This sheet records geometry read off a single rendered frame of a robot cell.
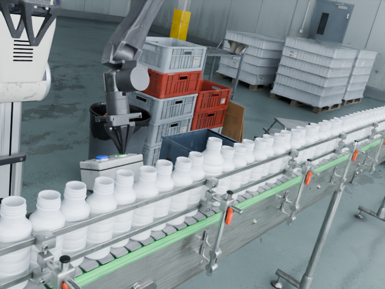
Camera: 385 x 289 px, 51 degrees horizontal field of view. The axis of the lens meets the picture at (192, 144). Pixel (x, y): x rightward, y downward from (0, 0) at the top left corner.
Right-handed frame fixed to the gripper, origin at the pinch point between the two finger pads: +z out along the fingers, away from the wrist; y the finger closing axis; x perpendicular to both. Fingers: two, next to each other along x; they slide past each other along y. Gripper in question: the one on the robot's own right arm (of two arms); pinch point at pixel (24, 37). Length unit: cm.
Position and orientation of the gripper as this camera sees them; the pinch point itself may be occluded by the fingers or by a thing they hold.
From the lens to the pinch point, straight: 79.9
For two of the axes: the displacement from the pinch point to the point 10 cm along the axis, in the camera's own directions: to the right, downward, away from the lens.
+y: 7.4, 3.6, -5.6
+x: 6.4, -1.4, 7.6
